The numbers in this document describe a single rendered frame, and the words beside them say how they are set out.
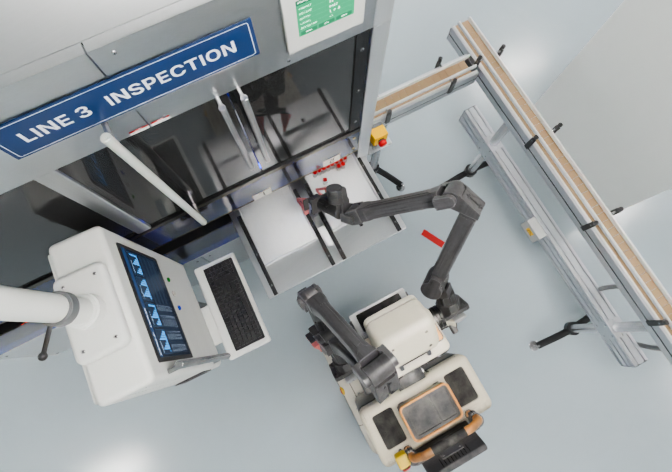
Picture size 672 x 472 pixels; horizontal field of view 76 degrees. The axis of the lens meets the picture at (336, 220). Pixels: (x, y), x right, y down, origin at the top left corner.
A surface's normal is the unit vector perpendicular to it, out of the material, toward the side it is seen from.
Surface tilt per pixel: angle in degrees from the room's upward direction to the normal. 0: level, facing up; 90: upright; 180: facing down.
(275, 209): 0
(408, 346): 48
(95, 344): 0
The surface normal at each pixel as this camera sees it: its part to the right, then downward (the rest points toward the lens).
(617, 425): 0.00, -0.25
